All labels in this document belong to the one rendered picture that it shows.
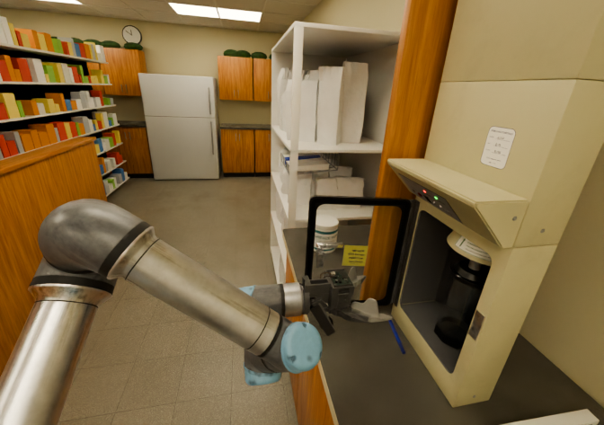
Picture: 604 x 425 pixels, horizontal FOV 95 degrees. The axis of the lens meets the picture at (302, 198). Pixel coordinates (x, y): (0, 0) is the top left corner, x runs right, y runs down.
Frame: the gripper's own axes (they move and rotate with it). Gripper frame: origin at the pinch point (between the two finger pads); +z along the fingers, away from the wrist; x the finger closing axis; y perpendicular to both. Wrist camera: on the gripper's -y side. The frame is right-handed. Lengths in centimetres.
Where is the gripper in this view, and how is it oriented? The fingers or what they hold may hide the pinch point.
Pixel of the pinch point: (377, 297)
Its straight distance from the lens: 77.0
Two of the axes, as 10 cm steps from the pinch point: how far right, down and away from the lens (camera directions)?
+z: 9.8, -0.2, 2.0
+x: -2.0, -3.7, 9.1
